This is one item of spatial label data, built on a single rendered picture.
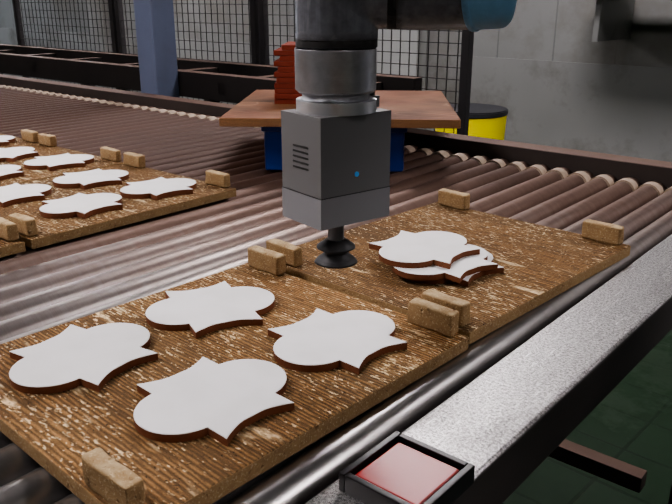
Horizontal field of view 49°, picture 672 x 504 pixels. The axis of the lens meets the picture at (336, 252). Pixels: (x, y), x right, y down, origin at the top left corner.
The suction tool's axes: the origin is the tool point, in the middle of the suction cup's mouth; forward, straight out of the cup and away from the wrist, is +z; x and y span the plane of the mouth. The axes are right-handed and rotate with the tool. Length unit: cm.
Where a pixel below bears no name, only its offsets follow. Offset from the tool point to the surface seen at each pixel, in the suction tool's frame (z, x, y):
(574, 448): 76, -28, -93
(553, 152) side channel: 8, -44, -96
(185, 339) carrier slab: 9.0, -10.3, 12.1
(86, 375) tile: 8.2, -7.5, 23.6
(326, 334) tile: 8.2, -0.7, 0.7
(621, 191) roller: 11, -22, -89
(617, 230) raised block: 7, 0, -51
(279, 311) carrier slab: 9.0, -10.3, 0.2
